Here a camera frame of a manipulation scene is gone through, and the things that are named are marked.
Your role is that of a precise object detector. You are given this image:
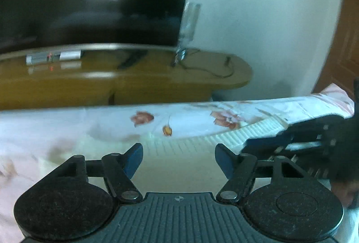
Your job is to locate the black cable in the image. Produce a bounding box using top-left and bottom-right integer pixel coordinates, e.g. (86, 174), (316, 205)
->
(179, 49), (234, 79)

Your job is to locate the floral bed sheet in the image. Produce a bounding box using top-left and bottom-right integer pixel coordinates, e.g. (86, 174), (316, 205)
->
(0, 93), (359, 243)

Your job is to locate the white knit sweater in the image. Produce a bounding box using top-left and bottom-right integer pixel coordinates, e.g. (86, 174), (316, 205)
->
(84, 116), (290, 196)

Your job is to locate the silver set-top box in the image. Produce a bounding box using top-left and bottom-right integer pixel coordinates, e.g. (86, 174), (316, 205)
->
(26, 51), (82, 65)

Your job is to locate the clear plastic bottle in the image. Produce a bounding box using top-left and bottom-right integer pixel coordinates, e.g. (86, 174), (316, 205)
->
(172, 2), (202, 67)

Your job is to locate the pink cloth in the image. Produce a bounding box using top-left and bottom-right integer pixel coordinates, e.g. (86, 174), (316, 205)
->
(310, 83), (355, 117)

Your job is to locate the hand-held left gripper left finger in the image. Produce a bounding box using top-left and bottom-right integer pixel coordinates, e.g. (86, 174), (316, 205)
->
(57, 143), (144, 204)

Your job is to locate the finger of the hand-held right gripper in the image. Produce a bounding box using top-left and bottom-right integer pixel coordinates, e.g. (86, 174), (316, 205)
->
(276, 115), (347, 139)
(242, 133), (330, 161)

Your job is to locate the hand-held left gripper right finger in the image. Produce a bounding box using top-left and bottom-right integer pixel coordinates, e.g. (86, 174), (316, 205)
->
(215, 143), (307, 204)

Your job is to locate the wooden television cabinet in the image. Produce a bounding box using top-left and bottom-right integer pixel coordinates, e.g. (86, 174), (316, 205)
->
(0, 45), (253, 111)

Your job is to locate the wooden door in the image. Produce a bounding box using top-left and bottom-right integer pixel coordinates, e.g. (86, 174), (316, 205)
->
(313, 0), (359, 99)

